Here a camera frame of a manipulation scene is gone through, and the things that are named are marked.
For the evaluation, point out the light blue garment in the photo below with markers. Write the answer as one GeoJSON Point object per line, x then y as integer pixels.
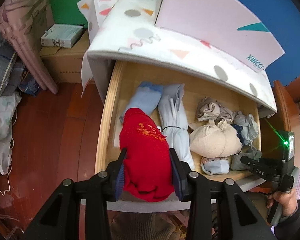
{"type": "Point", "coordinates": [174, 122]}

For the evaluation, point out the pink XINCCI shoe box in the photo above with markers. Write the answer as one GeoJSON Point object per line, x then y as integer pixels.
{"type": "Point", "coordinates": [225, 24]}

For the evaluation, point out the pink floral curtain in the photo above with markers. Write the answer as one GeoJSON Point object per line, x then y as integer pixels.
{"type": "Point", "coordinates": [22, 24]}

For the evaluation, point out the beige lace bra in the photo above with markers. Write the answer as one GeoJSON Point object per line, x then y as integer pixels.
{"type": "Point", "coordinates": [215, 141]}

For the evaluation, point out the wooden top drawer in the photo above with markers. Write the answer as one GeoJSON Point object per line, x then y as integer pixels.
{"type": "Point", "coordinates": [125, 78]}

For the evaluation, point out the brown cardboard box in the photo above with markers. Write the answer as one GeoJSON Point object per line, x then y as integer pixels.
{"type": "Point", "coordinates": [64, 64]}

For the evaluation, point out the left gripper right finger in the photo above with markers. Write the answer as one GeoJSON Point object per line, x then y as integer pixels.
{"type": "Point", "coordinates": [191, 186]}

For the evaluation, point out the navy lace underwear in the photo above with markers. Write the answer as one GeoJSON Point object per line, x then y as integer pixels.
{"type": "Point", "coordinates": [239, 129]}

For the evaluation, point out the person right hand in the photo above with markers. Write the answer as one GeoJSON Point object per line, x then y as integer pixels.
{"type": "Point", "coordinates": [287, 200]}

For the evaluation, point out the red underwear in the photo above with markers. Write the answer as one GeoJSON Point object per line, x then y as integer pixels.
{"type": "Point", "coordinates": [147, 165]}

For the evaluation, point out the blue packet on floor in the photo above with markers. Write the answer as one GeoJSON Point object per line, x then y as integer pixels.
{"type": "Point", "coordinates": [28, 84]}

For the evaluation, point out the orange wooden bed frame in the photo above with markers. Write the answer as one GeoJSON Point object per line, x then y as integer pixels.
{"type": "Point", "coordinates": [288, 110]}

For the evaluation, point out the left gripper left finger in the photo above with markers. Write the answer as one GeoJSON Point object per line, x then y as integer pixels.
{"type": "Point", "coordinates": [106, 186]}

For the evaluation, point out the pale blue underwear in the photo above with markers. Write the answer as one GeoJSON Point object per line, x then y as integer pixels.
{"type": "Point", "coordinates": [249, 130]}

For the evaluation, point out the white patterned cover cloth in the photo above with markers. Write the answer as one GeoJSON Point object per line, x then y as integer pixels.
{"type": "Point", "coordinates": [125, 30]}

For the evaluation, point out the white teal mask box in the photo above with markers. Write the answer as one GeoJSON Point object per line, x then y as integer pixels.
{"type": "Point", "coordinates": [61, 35]}

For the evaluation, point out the grey plaid blanket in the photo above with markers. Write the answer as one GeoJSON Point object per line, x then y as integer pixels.
{"type": "Point", "coordinates": [11, 69]}

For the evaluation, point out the blue floral trim underwear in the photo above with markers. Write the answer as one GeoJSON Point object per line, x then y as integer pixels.
{"type": "Point", "coordinates": [215, 166]}

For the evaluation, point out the grey beige rolled underwear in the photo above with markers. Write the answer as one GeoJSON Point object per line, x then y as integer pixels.
{"type": "Point", "coordinates": [211, 109]}

